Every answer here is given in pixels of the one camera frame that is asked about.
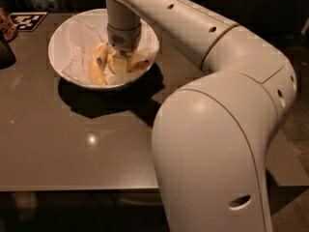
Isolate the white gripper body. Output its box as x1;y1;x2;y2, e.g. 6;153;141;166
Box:
107;23;142;53

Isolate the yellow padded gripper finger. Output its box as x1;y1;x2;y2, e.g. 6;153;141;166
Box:
111;51;128;74

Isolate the spotted yellow banana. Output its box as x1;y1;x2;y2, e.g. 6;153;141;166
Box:
107;47;149;73

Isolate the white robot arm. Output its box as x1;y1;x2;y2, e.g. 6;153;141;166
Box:
106;0;296;232

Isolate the yellow banana with sticker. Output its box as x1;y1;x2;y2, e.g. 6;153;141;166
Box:
89;43;109;86

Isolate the white ceramic bowl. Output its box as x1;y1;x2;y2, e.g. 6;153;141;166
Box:
47;8;161;91

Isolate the black white fiducial marker card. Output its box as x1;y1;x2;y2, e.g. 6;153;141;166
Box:
10;12;47;32

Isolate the brown speckled container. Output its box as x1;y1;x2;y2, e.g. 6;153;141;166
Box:
0;7;17;42

